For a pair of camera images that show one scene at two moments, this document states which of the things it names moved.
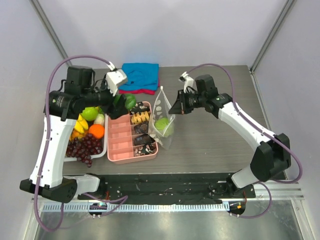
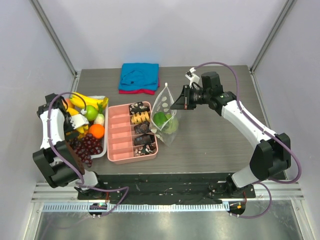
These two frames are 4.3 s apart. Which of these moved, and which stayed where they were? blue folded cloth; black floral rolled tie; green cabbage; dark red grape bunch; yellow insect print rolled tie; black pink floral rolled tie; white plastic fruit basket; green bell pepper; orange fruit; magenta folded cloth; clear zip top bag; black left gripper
Moved: black left gripper; green cabbage; clear zip top bag; green bell pepper
Stayed: black floral rolled tie; white plastic fruit basket; blue folded cloth; orange fruit; dark red grape bunch; yellow insect print rolled tie; black pink floral rolled tie; magenta folded cloth
